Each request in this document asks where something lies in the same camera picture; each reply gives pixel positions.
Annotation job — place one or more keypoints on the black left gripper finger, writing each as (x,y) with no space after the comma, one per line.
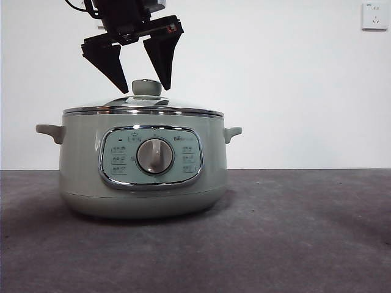
(160,58)
(108,62)

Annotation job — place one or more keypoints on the glass lid with green knob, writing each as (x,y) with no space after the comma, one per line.
(146,88)

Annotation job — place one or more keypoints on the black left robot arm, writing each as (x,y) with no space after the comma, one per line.
(122,7)

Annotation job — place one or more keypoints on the pale green electric cooking pot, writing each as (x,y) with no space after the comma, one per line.
(82,152)

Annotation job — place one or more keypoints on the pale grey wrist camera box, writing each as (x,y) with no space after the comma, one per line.
(161,4)

